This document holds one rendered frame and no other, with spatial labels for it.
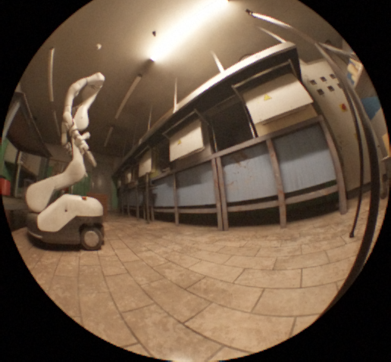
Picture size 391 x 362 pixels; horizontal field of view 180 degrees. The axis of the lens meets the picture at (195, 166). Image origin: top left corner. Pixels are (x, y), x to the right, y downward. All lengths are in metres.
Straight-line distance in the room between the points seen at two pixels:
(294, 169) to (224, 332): 1.15
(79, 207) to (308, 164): 1.70
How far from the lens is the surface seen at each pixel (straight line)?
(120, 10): 2.31
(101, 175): 5.94
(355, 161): 1.90
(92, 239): 0.94
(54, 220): 0.90
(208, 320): 0.41
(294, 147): 1.24
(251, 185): 1.24
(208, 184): 1.49
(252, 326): 0.39
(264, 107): 1.24
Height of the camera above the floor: 0.33
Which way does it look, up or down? 17 degrees up
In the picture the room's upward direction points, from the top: 5 degrees counter-clockwise
